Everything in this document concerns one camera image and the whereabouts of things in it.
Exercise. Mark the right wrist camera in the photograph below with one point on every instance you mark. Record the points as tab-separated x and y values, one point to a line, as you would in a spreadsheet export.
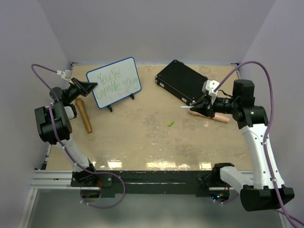
209	87

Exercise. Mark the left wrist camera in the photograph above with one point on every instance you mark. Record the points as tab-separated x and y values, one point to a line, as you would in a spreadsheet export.
66	75

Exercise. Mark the wire whiteboard stand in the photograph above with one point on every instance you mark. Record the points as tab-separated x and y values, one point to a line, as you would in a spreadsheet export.
109	107

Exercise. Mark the black hard case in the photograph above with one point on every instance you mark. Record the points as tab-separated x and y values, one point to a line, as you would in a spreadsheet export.
181	81

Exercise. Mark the blue framed whiteboard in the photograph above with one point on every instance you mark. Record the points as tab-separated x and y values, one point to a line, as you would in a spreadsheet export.
115	81

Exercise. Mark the gold microphone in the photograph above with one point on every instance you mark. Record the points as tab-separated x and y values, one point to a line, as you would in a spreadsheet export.
82	110

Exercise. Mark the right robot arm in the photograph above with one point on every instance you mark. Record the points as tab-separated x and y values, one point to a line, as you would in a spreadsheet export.
267	189

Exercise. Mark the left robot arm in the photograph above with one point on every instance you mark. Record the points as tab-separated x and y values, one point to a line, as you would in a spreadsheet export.
54	127

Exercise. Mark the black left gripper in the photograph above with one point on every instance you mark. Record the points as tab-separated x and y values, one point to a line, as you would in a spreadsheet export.
84	88

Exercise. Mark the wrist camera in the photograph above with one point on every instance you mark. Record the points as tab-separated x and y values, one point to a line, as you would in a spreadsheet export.
66	75
209	87

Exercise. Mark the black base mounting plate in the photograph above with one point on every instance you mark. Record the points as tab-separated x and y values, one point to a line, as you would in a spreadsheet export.
198	183

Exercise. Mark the pink microphone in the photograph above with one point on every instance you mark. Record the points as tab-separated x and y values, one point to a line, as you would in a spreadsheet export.
217	117

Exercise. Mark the white whiteboard marker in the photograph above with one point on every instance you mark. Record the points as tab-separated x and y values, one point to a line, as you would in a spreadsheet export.
188	107

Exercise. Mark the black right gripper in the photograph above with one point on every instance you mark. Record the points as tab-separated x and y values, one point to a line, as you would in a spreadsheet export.
204	107

